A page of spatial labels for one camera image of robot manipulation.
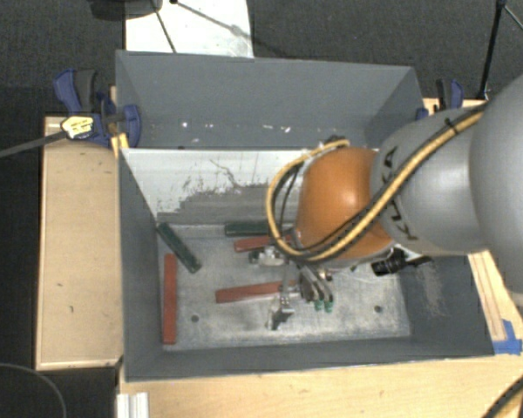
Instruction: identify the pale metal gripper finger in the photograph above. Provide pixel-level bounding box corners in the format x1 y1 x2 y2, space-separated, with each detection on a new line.
267 297 284 332
281 293 297 322

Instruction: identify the red-brown flat block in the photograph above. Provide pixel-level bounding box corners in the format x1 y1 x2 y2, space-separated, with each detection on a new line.
233 233 298 253
214 280 298 306
161 253 179 346

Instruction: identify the dark green flat block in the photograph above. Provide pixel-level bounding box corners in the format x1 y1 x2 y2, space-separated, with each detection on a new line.
155 221 202 274
224 220 272 238

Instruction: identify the grey metal bin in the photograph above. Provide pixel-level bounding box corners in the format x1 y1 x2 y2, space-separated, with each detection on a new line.
114 49 496 383

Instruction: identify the pale wood flat board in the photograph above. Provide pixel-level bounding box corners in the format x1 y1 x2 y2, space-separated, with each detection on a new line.
35 115 126 372

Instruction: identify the black cylinder on white bracket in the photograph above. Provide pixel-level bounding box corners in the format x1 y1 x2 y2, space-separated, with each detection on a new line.
370 248 433 277

